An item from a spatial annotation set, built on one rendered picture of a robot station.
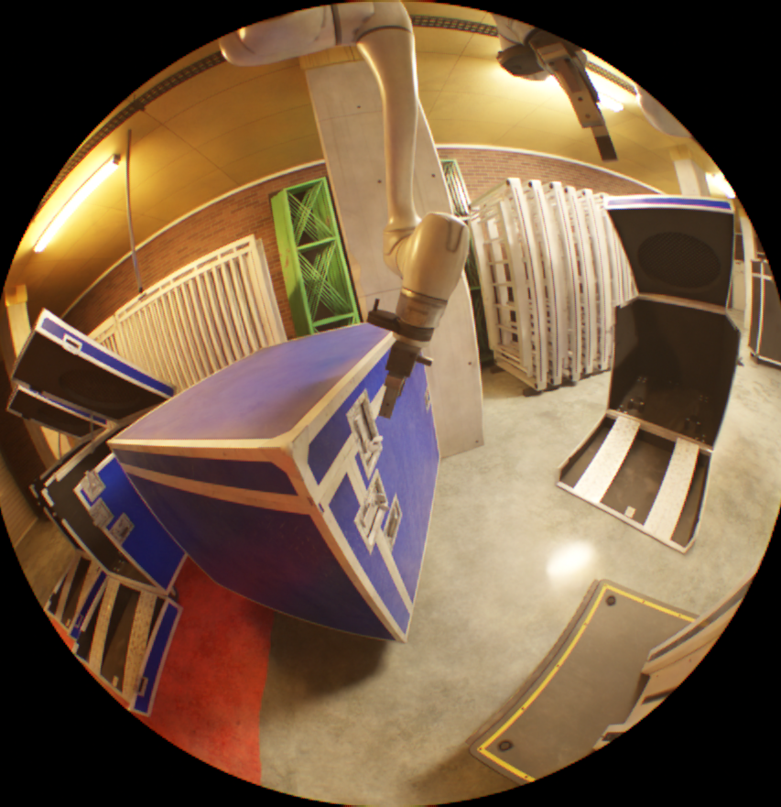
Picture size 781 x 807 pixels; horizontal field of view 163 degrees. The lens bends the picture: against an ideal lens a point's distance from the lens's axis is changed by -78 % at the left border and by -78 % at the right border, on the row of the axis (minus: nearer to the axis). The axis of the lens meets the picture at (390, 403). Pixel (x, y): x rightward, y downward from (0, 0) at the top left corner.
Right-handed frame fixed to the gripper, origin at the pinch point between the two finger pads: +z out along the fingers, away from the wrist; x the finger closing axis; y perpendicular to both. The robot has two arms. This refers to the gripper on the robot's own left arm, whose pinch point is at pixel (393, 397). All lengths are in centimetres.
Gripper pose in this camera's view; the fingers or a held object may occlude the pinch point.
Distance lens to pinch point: 59.0
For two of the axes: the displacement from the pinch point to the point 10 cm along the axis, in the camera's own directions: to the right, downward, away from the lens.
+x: 2.3, -4.5, 8.6
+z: -2.6, 8.3, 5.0
